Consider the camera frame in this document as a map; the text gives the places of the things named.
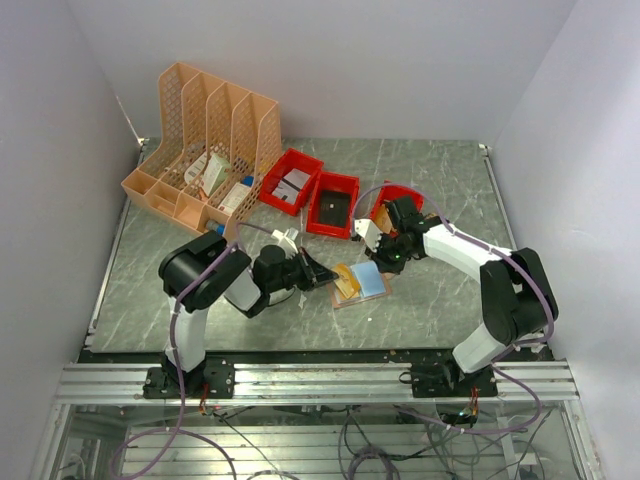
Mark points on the gold striped card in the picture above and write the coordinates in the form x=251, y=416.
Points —
x=346, y=283

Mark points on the tan leather card holder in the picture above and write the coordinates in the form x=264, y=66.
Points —
x=373, y=285

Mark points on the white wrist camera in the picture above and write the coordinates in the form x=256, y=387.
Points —
x=286, y=240
x=367, y=231

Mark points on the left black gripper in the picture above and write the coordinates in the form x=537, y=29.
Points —
x=314, y=274

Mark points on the aluminium rail frame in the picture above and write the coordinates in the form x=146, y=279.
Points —
x=305, y=420

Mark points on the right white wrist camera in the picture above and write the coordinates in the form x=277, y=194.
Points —
x=367, y=231

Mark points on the green white box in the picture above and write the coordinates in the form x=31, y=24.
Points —
x=214, y=173

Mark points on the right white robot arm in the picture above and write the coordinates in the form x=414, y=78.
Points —
x=516, y=297

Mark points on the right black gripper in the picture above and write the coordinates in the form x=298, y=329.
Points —
x=383, y=264

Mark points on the red bin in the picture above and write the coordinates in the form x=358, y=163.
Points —
x=332, y=202
x=291, y=159
x=378, y=213

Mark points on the white labelled packet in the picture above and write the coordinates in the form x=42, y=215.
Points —
x=196, y=168

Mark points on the blue capped bottle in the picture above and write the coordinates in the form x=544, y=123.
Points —
x=212, y=225

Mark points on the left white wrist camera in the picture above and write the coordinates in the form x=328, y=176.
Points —
x=286, y=240

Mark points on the red white box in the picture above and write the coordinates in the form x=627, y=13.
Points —
x=234, y=198

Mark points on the peach mesh file organizer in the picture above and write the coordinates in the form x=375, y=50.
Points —
x=219, y=141

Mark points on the grey white boxes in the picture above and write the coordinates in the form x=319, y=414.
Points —
x=291, y=185

